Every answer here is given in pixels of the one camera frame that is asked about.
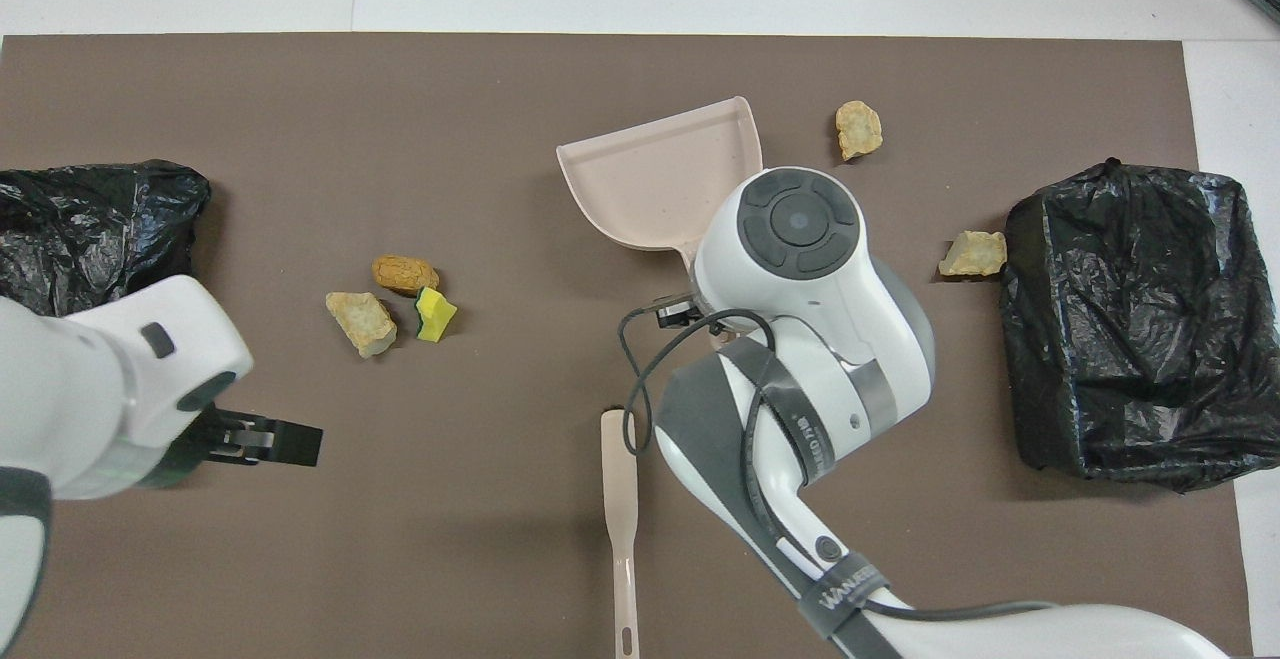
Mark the black bag lined trash bin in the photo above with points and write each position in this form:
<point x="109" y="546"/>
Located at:
<point x="1130" y="339"/>
<point x="100" y="219"/>

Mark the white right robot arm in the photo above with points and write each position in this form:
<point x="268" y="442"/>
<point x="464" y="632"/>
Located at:
<point x="830" y="339"/>

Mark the beige plastic dustpan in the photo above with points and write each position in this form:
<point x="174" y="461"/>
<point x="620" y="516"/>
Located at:
<point x="650" y="184"/>

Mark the large beige foam chunk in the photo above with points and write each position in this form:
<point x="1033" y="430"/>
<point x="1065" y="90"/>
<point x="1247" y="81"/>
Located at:
<point x="362" y="323"/>

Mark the brown bread roll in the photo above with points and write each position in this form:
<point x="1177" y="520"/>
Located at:
<point x="404" y="275"/>

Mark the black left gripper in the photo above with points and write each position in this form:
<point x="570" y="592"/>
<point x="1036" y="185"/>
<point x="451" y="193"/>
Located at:
<point x="240" y="436"/>

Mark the yellow sponge with green backing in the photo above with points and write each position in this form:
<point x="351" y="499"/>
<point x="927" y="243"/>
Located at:
<point x="436" y="317"/>

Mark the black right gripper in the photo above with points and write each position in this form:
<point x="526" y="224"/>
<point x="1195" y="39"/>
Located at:
<point x="680" y="314"/>

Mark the pale beige foam chunk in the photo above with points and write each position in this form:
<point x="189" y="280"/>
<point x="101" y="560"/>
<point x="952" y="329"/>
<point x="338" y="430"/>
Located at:
<point x="975" y="254"/>

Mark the brown table mat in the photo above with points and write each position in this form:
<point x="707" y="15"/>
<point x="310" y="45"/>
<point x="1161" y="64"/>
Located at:
<point x="500" y="89"/>

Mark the rounded tan foam chunk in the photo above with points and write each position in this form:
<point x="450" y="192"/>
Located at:
<point x="858" y="129"/>

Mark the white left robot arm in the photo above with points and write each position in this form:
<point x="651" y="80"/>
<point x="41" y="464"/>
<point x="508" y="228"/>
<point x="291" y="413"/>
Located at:
<point x="100" y="389"/>

